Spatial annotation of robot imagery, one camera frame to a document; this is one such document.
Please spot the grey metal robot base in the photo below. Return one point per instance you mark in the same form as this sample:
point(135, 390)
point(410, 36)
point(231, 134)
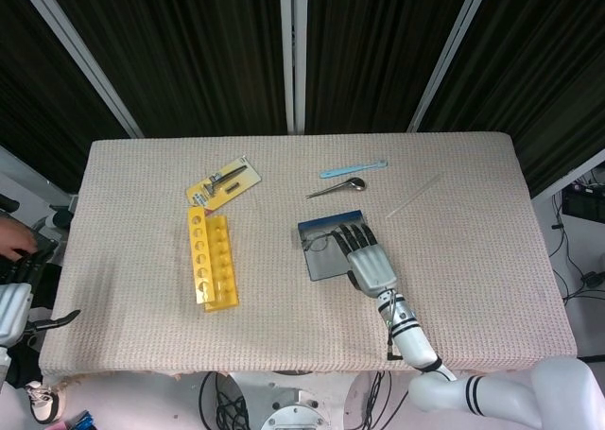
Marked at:
point(295, 401)

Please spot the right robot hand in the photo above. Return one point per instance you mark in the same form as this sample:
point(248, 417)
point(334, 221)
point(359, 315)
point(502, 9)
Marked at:
point(371, 269)

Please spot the blue glasses case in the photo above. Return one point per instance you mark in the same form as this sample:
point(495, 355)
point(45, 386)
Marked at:
point(323, 264)

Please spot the light blue plastic toothbrush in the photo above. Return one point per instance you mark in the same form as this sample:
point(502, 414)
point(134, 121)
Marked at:
point(350, 169)

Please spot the yellow test tube rack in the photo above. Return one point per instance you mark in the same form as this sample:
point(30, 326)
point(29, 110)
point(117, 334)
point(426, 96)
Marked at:
point(215, 264)

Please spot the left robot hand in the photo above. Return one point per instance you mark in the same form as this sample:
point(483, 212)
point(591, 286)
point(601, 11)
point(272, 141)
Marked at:
point(12, 307)

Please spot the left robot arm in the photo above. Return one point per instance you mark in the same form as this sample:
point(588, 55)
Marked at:
point(4, 364)

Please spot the clear plastic straw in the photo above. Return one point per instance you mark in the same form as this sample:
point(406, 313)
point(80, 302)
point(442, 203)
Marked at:
point(413, 196)

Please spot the yellow wrench blister pack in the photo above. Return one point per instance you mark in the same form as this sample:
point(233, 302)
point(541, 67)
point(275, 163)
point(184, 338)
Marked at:
point(227, 182)

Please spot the metal spoon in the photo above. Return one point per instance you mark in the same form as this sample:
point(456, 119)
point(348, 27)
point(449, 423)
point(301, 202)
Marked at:
point(354, 183)

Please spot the white frame post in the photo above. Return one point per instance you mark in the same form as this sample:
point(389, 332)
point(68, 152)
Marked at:
point(449, 56)
point(78, 52)
point(293, 52)

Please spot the wire-frame eyeglasses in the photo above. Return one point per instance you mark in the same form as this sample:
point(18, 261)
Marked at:
point(315, 235)

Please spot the black curtain panel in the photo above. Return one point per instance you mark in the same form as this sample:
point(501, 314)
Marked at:
point(543, 71)
point(189, 47)
point(378, 47)
point(28, 94)

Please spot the white black sneaker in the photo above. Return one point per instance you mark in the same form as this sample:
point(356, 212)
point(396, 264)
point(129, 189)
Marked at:
point(45, 404)

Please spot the blue striped packet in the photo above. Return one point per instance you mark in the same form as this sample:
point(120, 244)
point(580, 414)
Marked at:
point(80, 421)

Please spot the person bare hand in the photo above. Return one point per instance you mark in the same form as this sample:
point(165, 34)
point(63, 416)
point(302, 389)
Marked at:
point(14, 238)

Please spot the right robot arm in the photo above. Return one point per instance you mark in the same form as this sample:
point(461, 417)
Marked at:
point(416, 345)

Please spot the beige woven tablecloth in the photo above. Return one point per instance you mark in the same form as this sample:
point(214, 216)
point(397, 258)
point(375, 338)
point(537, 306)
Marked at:
point(142, 260)

